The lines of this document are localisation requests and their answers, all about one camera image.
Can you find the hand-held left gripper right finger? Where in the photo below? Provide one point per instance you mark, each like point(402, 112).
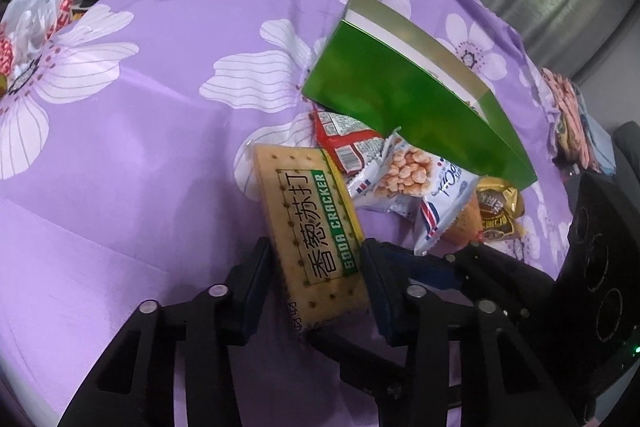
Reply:
point(385, 317)

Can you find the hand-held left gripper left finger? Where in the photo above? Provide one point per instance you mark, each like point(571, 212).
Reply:
point(252, 292)

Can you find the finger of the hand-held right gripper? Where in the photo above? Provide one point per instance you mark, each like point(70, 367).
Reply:
point(360, 364)
point(500, 272)

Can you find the orange snack packet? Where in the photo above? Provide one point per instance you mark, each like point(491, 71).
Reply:
point(465, 222)

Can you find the tan cracker packet green stripe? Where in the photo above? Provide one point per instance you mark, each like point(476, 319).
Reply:
point(310, 227)

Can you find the white blue peanut packet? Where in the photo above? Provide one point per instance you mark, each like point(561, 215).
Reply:
point(405, 177)

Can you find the green cardboard box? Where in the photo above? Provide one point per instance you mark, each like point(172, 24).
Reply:
point(400, 107)

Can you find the gold brown snack packet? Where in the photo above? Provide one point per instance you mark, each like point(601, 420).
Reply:
point(500, 212)

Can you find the blue folded cloth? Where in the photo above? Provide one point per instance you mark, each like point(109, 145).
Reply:
point(600, 142)

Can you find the yellow folded cloth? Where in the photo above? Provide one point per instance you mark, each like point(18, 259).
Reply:
point(572, 137)

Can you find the purple floral bed sheet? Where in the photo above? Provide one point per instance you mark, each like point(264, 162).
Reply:
point(150, 157)

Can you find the red snack packet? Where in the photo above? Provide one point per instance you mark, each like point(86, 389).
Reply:
point(350, 142)

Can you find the pink floral folded cloth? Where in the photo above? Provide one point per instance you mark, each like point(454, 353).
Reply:
point(562, 97)

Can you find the white red plastic bag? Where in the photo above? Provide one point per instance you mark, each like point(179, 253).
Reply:
point(35, 7)

